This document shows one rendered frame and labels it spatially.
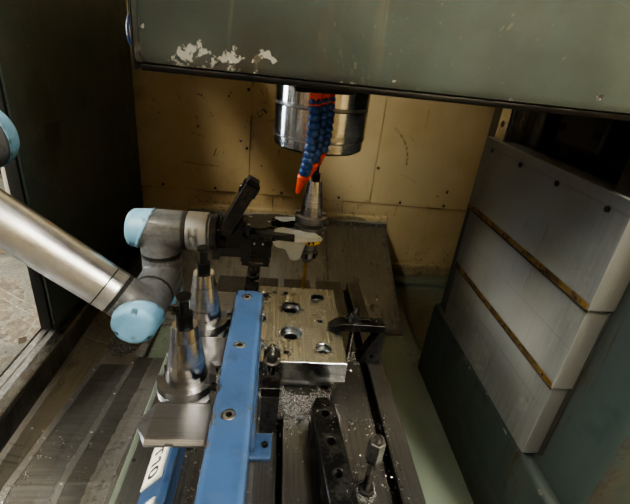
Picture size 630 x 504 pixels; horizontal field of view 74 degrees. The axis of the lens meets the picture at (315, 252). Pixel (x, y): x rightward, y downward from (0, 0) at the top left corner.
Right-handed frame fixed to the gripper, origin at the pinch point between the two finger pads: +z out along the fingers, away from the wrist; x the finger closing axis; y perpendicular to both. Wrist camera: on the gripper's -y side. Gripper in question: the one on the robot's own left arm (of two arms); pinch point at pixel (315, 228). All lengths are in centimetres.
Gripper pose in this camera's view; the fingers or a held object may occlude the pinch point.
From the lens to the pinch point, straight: 81.5
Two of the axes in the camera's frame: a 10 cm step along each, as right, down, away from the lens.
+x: 0.6, 4.4, -8.9
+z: 9.9, 0.6, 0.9
